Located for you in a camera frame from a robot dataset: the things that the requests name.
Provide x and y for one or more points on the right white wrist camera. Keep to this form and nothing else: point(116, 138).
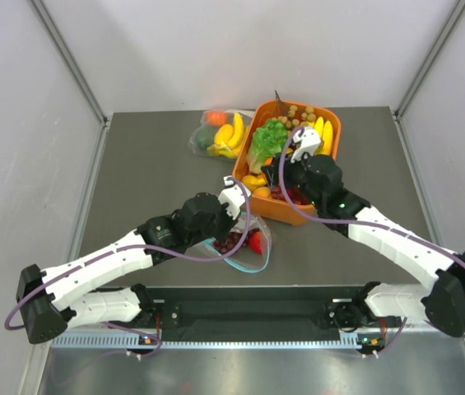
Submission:
point(307, 141)

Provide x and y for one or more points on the fake brown longan bunch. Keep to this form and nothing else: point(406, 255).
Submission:
point(291, 116)

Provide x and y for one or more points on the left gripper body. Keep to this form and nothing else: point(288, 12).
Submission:
point(223, 224)

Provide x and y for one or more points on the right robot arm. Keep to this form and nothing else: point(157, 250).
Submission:
point(438, 297)

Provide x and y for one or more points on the fake orange tangerine in bag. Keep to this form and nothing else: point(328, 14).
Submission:
point(216, 118)

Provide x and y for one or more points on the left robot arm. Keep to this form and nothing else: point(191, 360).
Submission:
point(45, 296)

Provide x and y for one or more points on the fake banana bunch in bin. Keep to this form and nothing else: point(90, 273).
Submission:
point(324, 129)

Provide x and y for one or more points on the clear zip top bag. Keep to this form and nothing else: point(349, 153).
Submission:
point(244, 259)

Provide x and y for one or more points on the orange plastic bin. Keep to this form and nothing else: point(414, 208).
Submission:
point(267, 207)

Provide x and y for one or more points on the fake yellow pepper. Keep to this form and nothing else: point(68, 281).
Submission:
point(254, 181)

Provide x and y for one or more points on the fake red apple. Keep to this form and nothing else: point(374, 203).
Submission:
point(256, 242)

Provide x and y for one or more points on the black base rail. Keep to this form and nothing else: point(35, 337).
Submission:
point(252, 314)

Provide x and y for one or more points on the fake green lettuce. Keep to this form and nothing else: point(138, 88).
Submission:
point(267, 141)

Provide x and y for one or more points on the fake green avocado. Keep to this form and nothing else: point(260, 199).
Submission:
point(204, 137)

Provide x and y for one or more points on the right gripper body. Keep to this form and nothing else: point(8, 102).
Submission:
point(295, 174)

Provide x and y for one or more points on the fake banana bunch in bag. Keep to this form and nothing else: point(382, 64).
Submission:
point(229, 137)

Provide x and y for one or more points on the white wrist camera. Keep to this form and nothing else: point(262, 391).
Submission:
point(307, 141)
point(234, 195)

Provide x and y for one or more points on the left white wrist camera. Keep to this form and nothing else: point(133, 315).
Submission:
point(234, 195)

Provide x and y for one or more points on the clear zip bag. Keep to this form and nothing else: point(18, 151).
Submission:
point(244, 259)
point(248, 117)

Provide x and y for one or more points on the fake strawberries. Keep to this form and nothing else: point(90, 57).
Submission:
point(295, 195)

